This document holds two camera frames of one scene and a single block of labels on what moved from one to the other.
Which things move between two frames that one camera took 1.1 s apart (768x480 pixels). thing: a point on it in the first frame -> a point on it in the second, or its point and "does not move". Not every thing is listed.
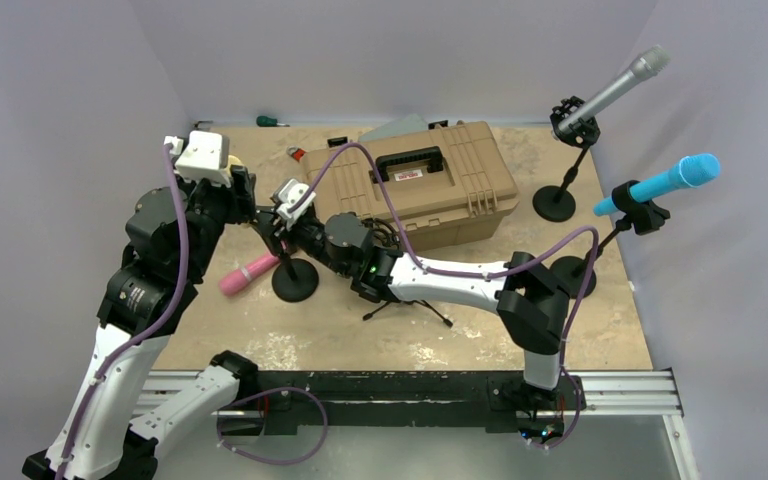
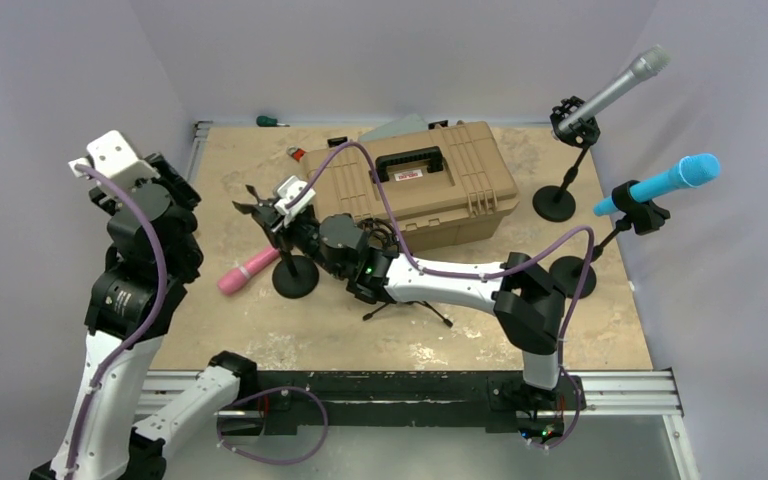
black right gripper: x=285 y=240 does not move
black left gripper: x=238 y=197 -> x=161 y=169
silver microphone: x=648 y=65 does not move
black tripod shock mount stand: x=409 y=302 does not move
